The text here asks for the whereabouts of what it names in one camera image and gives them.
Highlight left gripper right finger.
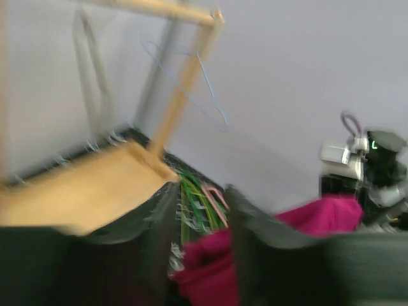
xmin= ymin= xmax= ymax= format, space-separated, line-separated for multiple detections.
xmin=226 ymin=185 xmax=407 ymax=305

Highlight wooden clothes rack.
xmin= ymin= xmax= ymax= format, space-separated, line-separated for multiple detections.
xmin=1 ymin=1 xmax=224 ymax=236

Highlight yellow-green hanger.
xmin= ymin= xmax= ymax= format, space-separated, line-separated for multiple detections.
xmin=176 ymin=171 xmax=228 ymax=245

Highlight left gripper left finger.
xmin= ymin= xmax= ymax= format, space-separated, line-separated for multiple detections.
xmin=1 ymin=183 xmax=179 ymax=305

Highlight pink hanger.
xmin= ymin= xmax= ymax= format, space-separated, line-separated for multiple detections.
xmin=201 ymin=183 xmax=230 ymax=228

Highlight green hanger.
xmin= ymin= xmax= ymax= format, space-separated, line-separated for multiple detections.
xmin=180 ymin=172 xmax=211 ymax=234

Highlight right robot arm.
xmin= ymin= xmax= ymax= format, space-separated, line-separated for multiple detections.
xmin=319 ymin=129 xmax=407 ymax=232

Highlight magenta pleated skirt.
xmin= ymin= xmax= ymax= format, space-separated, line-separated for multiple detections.
xmin=169 ymin=195 xmax=363 ymax=305

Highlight light blue wire hanger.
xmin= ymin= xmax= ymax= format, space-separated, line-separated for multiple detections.
xmin=140 ymin=36 xmax=229 ymax=132

